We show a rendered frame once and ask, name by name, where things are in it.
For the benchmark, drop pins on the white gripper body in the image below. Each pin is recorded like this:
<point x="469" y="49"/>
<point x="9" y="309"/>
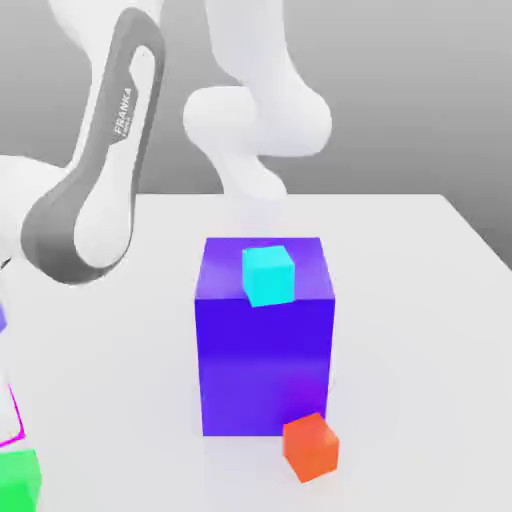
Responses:
<point x="5" y="392"/>

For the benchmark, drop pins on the small cyan cube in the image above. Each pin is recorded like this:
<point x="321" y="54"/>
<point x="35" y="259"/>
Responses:
<point x="268" y="276"/>

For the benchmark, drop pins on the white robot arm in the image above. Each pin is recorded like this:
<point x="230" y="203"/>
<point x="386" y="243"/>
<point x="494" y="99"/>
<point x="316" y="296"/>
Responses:
<point x="272" y="100"/>

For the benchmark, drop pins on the large blue box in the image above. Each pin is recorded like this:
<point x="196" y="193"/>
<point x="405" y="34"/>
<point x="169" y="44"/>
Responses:
<point x="260" y="360"/>

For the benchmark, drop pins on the small orange cube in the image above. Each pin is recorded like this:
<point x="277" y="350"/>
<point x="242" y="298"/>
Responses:
<point x="310" y="448"/>

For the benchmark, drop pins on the small green cube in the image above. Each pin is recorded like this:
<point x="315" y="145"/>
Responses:
<point x="18" y="482"/>

